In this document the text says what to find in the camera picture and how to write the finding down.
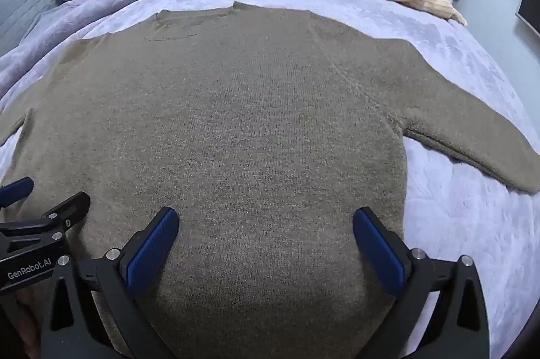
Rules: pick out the brown knitted sweater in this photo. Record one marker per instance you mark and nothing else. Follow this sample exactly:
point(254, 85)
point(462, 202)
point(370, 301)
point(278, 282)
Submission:
point(253, 131)

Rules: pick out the lavender plush blanket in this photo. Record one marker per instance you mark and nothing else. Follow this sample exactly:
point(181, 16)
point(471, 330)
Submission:
point(464, 236)

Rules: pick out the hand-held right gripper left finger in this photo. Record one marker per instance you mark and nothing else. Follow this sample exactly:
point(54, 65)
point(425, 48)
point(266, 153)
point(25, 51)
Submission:
point(152, 253)

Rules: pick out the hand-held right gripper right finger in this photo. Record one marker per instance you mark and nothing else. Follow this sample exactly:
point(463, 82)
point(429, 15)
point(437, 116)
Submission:
point(379, 253)

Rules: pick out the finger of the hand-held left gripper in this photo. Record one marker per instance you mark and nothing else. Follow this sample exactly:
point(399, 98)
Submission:
point(71, 209)
point(17, 190)

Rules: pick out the wall-mounted television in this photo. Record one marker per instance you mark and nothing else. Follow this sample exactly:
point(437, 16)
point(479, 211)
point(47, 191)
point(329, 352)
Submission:
point(531, 13)

